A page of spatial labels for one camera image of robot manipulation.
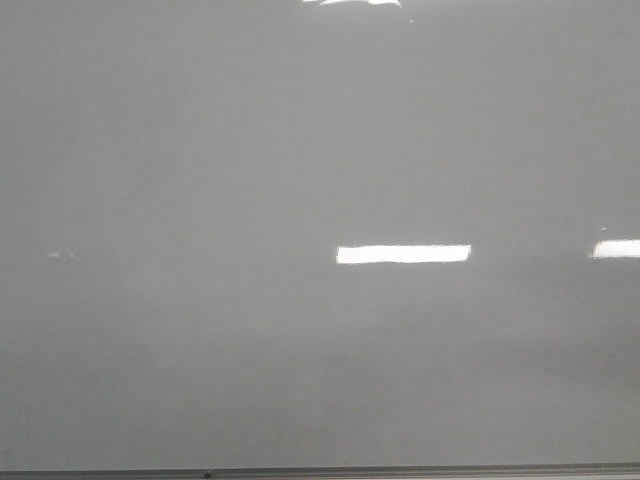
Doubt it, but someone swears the white whiteboard with aluminium frame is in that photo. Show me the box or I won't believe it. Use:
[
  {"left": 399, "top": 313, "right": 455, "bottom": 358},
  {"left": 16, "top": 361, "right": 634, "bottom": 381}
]
[{"left": 1, "top": 1, "right": 639, "bottom": 470}]

